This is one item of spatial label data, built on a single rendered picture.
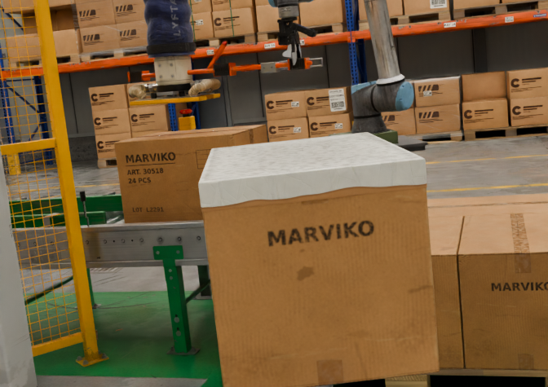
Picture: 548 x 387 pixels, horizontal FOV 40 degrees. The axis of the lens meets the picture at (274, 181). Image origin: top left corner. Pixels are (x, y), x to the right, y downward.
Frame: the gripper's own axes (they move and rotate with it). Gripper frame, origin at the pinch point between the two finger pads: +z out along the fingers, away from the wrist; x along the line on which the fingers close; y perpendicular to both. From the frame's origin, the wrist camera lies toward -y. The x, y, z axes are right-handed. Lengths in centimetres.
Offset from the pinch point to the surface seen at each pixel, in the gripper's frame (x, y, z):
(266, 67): 3.7, 13.8, 0.4
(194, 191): 22, 47, 52
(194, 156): 22, 45, 36
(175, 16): 9, 52, -26
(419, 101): -704, 18, 61
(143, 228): 37, 66, 64
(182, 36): 8, 50, -17
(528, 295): 82, -90, 82
